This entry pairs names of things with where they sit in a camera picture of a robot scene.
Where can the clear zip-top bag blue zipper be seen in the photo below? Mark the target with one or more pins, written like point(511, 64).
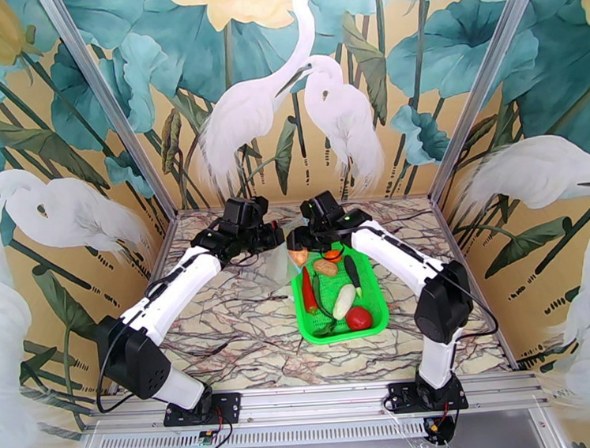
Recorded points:
point(277, 266)

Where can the white radish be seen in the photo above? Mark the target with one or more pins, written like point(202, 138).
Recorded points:
point(343, 302)

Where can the orange tomato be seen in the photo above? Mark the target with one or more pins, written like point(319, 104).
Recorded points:
point(332, 254)

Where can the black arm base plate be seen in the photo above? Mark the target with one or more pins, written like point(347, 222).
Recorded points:
point(228, 407)
point(400, 398)

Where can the perforated metal panel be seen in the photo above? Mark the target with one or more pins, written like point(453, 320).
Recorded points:
point(311, 432)

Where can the dark eggplant with pale tip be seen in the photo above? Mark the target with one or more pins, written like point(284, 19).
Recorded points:
point(352, 272)

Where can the brown potato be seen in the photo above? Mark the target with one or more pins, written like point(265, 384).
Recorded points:
point(325, 267)

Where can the aluminium front rail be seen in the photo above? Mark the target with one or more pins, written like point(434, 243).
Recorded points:
point(309, 400)

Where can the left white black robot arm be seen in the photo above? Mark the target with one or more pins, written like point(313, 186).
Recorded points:
point(179, 286)

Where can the red tomato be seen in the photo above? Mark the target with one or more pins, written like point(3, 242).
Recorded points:
point(358, 319)

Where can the aluminium corner post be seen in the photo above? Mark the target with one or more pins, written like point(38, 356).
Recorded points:
point(488, 72)
point(103, 92)

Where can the green chili pepper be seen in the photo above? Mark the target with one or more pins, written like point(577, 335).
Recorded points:
point(318, 294)

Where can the green plastic mesh basket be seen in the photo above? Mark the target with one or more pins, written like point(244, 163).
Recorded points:
point(373, 301)

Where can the red chili pepper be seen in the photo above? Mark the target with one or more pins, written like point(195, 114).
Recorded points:
point(308, 292)

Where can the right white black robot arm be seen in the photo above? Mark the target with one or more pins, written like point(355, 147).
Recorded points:
point(400, 255)

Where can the small green circuit board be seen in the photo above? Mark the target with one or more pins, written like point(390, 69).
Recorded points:
point(207, 437)

